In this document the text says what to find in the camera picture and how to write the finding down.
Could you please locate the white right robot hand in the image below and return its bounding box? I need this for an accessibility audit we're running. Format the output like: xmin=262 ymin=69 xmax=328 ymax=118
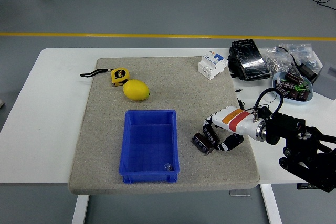
xmin=202 ymin=105 xmax=260 ymax=154

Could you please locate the blue plastic box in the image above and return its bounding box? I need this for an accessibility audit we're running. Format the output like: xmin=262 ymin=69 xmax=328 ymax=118
xmin=118 ymin=109 xmax=181 ymax=185

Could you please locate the grey box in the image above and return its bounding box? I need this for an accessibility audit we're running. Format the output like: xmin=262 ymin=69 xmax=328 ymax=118
xmin=313 ymin=61 xmax=336 ymax=98

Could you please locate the black ribbed case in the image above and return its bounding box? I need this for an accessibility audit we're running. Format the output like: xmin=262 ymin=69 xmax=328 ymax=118
xmin=227 ymin=45 xmax=271 ymax=82

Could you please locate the grey-brown mat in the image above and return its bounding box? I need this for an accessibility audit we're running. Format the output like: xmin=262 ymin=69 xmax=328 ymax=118
xmin=67 ymin=56 xmax=261 ymax=196

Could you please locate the white circuit breaker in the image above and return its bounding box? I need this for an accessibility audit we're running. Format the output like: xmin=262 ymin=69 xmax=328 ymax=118
xmin=197 ymin=52 xmax=229 ymax=80

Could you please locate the black cracked-screen phone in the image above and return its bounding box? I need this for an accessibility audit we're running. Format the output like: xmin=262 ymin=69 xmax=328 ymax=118
xmin=231 ymin=38 xmax=267 ymax=69

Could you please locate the clear acrylic piece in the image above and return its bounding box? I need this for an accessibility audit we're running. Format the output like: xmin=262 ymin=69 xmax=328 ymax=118
xmin=228 ymin=189 xmax=252 ymax=197

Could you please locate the clear bag of metal nuts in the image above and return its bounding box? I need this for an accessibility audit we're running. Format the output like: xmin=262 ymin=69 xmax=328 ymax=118
xmin=263 ymin=46 xmax=295 ymax=76

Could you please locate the light blue bowl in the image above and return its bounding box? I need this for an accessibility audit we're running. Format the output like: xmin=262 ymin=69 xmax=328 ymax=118
xmin=271 ymin=71 xmax=314 ymax=106

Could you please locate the black power adapter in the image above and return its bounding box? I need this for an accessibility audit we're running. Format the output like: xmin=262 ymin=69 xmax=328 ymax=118
xmin=298 ymin=62 xmax=319 ymax=82

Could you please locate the white table leg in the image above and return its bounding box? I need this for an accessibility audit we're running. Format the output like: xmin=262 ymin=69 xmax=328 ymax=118
xmin=259 ymin=183 xmax=283 ymax=224
xmin=71 ymin=195 xmax=90 ymax=224

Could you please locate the clear bag of blue parts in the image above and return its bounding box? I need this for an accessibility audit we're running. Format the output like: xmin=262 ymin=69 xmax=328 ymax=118
xmin=278 ymin=42 xmax=323 ymax=70

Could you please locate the yellow lemon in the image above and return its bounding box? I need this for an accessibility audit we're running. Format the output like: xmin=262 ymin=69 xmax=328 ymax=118
xmin=122 ymin=79 xmax=151 ymax=102

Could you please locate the yellow tape measure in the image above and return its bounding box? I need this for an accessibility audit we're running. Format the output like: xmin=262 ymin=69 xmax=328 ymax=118
xmin=80 ymin=67 xmax=131 ymax=87

